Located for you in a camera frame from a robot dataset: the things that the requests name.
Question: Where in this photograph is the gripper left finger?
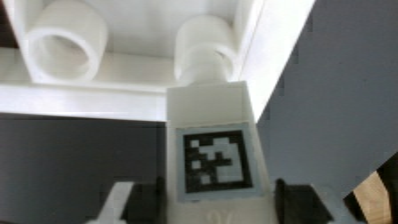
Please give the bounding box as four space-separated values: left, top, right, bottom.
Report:
86 177 166 224

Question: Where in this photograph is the white chair leg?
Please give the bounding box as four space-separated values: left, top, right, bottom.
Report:
166 65 276 224

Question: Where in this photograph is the white chair seat part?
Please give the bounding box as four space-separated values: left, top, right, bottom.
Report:
0 0 316 121

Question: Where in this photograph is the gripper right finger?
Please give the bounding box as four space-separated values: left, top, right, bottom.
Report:
271 178 362 224

